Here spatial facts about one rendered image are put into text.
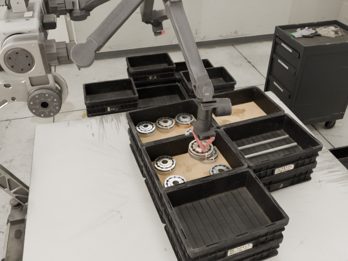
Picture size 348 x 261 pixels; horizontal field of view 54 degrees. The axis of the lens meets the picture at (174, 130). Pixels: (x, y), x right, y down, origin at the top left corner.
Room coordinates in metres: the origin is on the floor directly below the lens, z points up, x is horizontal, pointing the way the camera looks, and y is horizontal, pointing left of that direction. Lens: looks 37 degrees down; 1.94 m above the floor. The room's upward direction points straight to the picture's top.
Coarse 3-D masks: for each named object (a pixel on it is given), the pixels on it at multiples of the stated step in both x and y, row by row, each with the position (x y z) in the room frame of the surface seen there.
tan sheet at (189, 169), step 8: (176, 160) 1.23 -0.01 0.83; (184, 160) 1.23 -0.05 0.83; (192, 160) 1.23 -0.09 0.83; (224, 160) 1.23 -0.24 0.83; (176, 168) 1.17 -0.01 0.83; (184, 168) 1.17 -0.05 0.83; (192, 168) 1.17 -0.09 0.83; (200, 168) 1.17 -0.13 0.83; (208, 168) 1.17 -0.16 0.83; (160, 176) 1.12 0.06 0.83; (168, 176) 1.12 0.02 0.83; (184, 176) 1.12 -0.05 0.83; (192, 176) 1.12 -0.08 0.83; (200, 176) 1.12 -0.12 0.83
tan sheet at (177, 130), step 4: (196, 120) 1.56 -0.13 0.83; (176, 128) 1.48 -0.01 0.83; (180, 128) 1.48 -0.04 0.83; (184, 128) 1.48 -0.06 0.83; (156, 132) 1.45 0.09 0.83; (160, 132) 1.45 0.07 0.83; (172, 132) 1.45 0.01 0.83; (176, 132) 1.45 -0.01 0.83; (180, 132) 1.45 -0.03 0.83; (184, 132) 1.45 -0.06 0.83; (152, 136) 1.41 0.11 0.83; (156, 136) 1.41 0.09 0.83; (160, 136) 1.41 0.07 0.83; (164, 136) 1.41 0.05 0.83; (168, 136) 1.41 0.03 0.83; (144, 140) 1.38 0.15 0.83; (148, 140) 1.38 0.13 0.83; (152, 140) 1.38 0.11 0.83
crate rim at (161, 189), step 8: (216, 128) 1.35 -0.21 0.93; (184, 136) 1.28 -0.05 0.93; (192, 136) 1.29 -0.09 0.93; (224, 136) 1.28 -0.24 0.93; (152, 144) 1.22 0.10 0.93; (144, 152) 1.17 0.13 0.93; (240, 160) 1.12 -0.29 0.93; (152, 168) 1.06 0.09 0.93; (240, 168) 1.06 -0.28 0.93; (208, 176) 1.02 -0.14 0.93; (160, 184) 0.97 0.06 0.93; (176, 184) 0.97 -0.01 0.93; (184, 184) 0.97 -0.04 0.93
